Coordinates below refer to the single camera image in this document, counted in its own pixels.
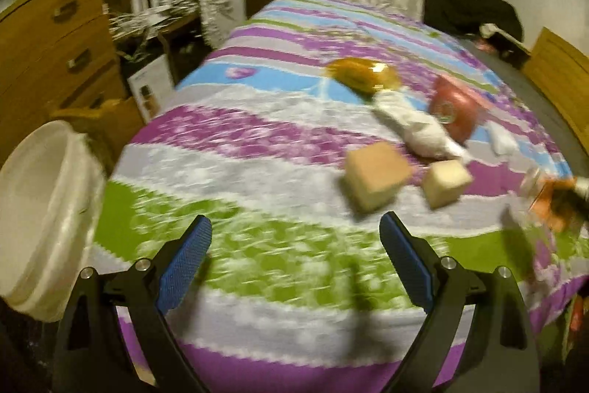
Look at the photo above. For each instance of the grey mattress cover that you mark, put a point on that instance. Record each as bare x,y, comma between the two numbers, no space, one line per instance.
529,107

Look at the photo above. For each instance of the beige cardboard box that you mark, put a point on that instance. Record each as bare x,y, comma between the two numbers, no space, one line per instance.
446,183

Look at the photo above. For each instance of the floral striped bedsheet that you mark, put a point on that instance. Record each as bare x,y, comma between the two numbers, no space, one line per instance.
257,190

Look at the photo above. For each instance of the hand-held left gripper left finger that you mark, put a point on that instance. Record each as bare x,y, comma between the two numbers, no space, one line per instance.
184,264

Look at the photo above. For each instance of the white plastic bucket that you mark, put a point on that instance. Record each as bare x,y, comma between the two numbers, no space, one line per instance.
41,218

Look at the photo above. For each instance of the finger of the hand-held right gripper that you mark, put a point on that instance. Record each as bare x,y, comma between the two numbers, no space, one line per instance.
570,211

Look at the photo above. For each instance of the yellow cardboard box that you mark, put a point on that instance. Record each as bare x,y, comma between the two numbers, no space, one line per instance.
375,176

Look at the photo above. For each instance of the orange red small box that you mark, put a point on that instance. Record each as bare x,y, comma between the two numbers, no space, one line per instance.
543,202

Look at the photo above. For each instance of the white cardboard box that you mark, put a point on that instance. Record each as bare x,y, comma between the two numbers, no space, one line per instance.
154,87

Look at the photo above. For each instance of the wooden dresser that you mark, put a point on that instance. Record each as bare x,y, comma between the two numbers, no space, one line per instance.
50,43

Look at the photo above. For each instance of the red cardboard box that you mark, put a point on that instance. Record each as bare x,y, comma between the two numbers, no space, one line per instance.
458,107

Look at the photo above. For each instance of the dark wooden side table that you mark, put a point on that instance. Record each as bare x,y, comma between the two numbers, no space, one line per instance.
179,29

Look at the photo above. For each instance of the black jacket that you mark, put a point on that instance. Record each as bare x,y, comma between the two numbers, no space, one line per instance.
474,6

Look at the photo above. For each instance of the wooden headboard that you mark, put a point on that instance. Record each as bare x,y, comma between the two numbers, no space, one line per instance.
559,70

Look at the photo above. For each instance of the white grey plastic pouch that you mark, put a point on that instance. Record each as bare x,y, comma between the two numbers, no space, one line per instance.
418,126

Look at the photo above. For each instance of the white tissue paper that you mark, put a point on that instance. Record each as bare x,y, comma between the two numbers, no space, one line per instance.
502,138

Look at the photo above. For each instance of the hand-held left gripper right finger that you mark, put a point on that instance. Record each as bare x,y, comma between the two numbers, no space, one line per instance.
409,264

